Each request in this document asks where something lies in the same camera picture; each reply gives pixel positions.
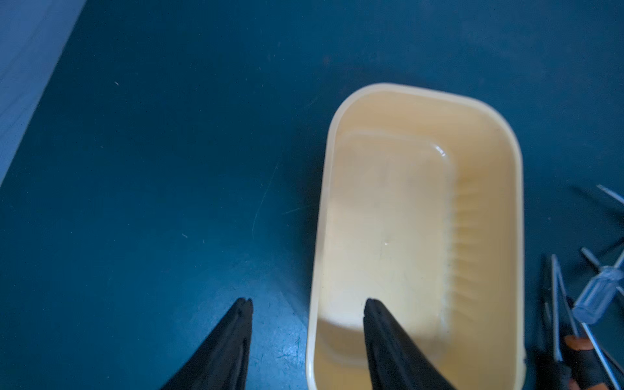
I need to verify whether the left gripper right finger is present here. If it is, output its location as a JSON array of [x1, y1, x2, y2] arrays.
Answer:
[[363, 298, 453, 390]]

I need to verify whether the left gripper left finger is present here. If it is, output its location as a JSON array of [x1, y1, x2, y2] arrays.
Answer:
[[163, 298, 254, 390]]

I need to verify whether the yellow plastic storage box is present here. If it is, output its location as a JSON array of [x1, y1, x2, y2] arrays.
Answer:
[[305, 84, 526, 389]]

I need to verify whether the orange black grip screwdriver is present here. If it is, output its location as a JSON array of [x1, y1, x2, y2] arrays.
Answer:
[[555, 264, 609, 389]]

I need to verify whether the clear handle screwdriver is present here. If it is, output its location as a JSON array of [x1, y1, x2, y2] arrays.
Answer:
[[571, 248, 624, 326]]

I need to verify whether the black orange slim screwdriver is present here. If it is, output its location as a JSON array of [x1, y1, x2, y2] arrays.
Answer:
[[546, 254, 572, 390]]

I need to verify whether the green table mat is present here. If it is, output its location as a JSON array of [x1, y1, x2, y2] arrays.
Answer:
[[1, 1, 623, 389]]

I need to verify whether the yellow handle small screwdriver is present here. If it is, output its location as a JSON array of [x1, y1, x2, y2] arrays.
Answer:
[[596, 185, 624, 205]]

